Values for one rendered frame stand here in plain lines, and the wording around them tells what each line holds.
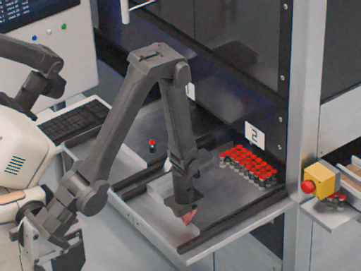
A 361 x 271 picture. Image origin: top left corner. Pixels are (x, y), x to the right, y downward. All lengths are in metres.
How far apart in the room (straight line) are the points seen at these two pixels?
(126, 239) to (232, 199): 1.24
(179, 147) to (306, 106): 0.38
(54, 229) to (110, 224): 1.79
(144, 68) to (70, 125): 1.12
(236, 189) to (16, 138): 0.83
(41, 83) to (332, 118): 0.83
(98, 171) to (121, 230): 1.78
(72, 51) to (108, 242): 1.00
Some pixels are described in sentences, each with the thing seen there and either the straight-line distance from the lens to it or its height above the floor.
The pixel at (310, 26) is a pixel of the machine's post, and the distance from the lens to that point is 2.27.
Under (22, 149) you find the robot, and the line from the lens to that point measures 2.11.
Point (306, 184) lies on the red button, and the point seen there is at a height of 1.01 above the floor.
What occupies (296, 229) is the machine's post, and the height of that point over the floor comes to 0.78.
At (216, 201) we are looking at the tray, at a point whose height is 0.88.
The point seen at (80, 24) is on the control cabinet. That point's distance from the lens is 3.12.
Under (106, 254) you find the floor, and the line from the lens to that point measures 3.74.
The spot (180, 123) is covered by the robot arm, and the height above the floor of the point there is 1.31.
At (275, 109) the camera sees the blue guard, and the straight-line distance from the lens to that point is 2.50.
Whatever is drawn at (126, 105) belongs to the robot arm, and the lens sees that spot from 2.01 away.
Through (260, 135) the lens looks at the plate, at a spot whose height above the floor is 1.04.
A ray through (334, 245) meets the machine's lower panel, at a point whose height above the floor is 0.61.
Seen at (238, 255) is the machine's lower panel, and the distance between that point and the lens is 3.05.
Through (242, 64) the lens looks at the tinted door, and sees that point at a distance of 2.56.
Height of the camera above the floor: 2.60
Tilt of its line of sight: 36 degrees down
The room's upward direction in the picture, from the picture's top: 5 degrees counter-clockwise
